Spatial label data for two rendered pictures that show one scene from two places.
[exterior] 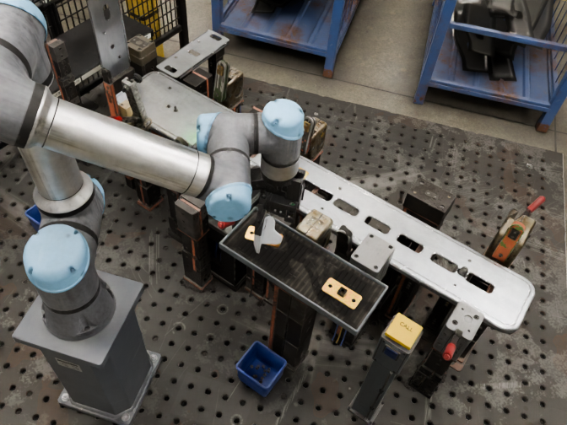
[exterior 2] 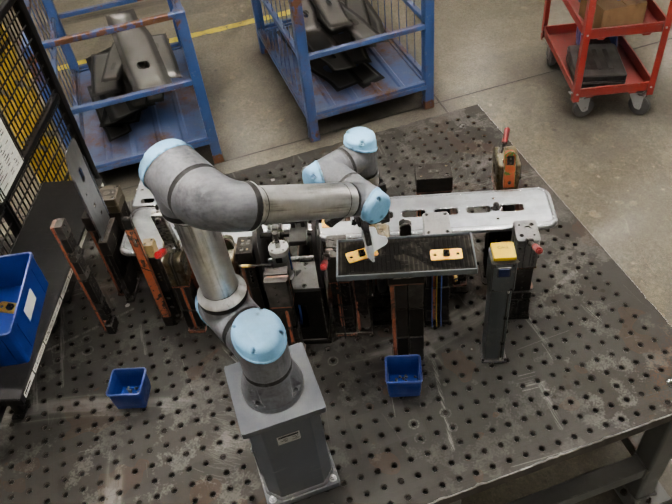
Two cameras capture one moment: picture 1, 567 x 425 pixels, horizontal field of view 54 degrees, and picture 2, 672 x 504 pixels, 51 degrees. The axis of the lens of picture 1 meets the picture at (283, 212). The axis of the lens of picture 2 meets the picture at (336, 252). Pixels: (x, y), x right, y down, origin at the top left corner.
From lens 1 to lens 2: 0.82 m
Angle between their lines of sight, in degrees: 17
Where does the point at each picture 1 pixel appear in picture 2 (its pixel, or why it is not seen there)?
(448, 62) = (318, 92)
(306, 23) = (167, 124)
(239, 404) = (405, 412)
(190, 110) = not seen: hidden behind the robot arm
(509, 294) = (535, 203)
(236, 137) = (344, 167)
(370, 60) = (246, 127)
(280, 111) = (358, 136)
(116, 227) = (188, 361)
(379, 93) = (276, 150)
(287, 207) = not seen: hidden behind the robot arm
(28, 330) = (249, 423)
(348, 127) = not seen: hidden behind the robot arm
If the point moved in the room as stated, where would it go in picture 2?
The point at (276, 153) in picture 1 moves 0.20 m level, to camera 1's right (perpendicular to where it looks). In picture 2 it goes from (367, 167) to (437, 136)
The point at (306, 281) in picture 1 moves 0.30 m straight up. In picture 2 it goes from (417, 262) to (415, 174)
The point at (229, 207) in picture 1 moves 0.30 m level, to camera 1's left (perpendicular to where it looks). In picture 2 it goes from (380, 207) to (255, 266)
